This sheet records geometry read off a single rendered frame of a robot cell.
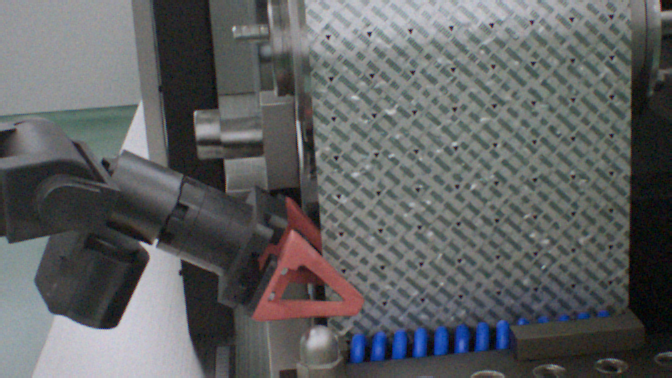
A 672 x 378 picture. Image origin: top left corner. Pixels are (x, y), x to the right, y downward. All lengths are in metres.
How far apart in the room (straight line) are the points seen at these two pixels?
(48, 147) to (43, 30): 5.75
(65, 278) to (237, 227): 0.13
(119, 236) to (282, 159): 0.15
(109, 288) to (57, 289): 0.04
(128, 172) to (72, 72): 5.74
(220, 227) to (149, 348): 0.42
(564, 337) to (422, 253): 0.12
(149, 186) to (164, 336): 0.45
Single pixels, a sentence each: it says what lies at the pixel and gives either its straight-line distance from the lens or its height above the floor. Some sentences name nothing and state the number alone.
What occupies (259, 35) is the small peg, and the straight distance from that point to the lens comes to 0.87.
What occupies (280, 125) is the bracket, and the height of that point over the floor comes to 1.19.
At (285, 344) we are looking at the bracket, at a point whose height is 1.00.
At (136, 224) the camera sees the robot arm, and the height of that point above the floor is 1.15.
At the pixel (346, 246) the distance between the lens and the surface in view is 0.84.
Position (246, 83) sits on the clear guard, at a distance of 1.86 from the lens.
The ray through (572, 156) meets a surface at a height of 1.16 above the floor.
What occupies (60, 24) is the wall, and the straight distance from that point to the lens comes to 6.50.
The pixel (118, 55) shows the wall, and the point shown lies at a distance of 6.48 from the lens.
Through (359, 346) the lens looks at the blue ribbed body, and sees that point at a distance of 0.84.
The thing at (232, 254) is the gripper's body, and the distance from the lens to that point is 0.81.
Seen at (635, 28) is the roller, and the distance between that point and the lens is 0.85.
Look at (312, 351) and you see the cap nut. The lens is 0.78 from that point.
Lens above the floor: 1.39
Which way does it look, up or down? 17 degrees down
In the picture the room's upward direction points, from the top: 4 degrees counter-clockwise
